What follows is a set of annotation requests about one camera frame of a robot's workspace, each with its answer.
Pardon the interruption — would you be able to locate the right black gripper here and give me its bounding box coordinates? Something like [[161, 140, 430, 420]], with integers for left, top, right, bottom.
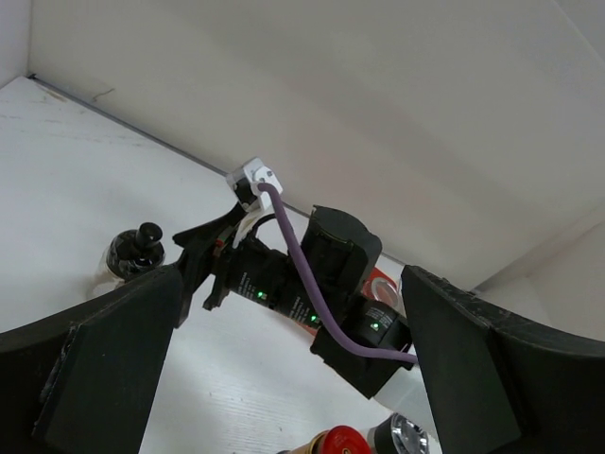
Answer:
[[173, 203, 412, 398]]

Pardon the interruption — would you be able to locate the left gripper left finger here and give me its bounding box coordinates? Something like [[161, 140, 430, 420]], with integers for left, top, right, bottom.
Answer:
[[1, 266, 182, 453]]

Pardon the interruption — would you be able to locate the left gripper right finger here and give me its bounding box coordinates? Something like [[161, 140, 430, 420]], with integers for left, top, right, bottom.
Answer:
[[401, 266, 604, 453]]

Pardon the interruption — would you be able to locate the black faceted lid jar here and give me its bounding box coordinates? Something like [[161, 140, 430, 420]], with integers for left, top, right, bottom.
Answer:
[[87, 222, 165, 299]]

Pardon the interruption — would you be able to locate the black silver lid shaker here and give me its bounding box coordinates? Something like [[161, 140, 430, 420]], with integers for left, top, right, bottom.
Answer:
[[365, 413, 429, 454]]

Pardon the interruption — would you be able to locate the red lid sauce jar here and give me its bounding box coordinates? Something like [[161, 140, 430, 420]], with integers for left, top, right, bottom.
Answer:
[[283, 426, 372, 454]]

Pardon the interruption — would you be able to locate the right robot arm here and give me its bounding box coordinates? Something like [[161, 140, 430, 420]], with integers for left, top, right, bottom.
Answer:
[[173, 205, 436, 432]]

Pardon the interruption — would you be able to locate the red tray box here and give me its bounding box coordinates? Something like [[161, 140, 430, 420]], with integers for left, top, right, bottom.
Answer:
[[361, 267, 405, 315]]

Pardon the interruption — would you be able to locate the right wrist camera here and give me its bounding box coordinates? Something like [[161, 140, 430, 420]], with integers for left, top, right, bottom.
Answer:
[[226, 157, 283, 213]]

